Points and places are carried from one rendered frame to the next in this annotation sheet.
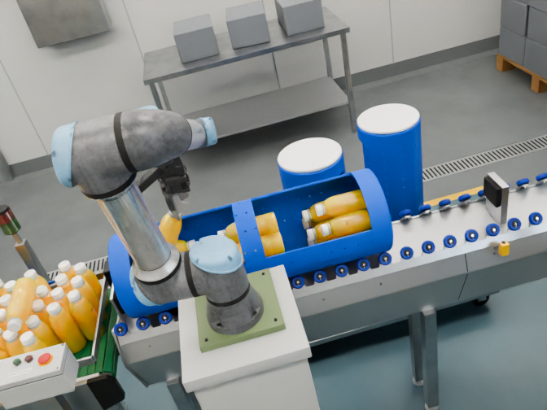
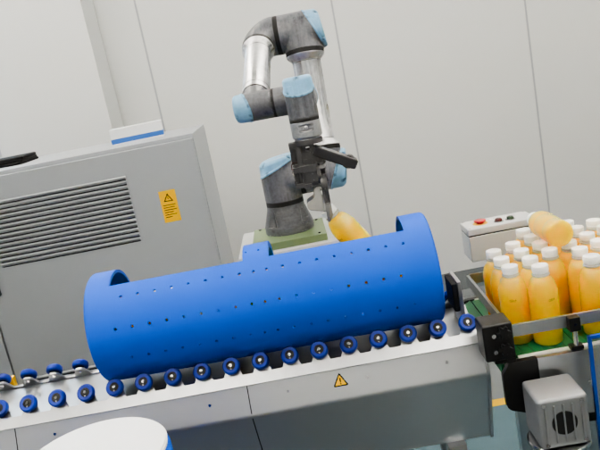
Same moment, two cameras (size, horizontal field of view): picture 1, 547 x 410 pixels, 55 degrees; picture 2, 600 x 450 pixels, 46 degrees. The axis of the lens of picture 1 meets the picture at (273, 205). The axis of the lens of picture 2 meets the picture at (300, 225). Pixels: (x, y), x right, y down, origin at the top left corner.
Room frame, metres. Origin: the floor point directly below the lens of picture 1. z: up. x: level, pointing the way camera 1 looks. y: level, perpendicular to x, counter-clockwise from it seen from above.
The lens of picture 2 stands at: (3.13, 0.34, 1.66)
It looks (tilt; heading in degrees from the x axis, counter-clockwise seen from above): 13 degrees down; 184
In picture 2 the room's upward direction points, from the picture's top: 11 degrees counter-clockwise
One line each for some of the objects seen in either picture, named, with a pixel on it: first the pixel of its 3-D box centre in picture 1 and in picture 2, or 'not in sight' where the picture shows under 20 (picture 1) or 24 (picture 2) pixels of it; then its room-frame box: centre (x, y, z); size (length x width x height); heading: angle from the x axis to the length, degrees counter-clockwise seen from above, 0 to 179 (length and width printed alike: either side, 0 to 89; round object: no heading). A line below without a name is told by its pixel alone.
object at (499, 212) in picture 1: (494, 198); not in sight; (1.40, -0.75, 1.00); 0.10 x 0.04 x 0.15; 2
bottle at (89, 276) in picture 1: (90, 287); (514, 305); (1.47, 0.71, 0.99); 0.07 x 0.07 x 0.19
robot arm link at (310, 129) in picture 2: not in sight; (306, 130); (1.37, 0.28, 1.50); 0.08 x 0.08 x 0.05
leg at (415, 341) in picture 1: (416, 336); not in sight; (1.46, -0.46, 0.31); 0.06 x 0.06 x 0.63; 2
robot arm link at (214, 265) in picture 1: (216, 267); (282, 176); (0.99, 0.17, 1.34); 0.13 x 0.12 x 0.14; 87
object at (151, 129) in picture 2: not in sight; (137, 132); (-0.22, -0.56, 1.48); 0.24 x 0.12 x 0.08; 101
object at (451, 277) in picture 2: (120, 301); (454, 299); (1.35, 0.58, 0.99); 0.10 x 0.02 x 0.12; 2
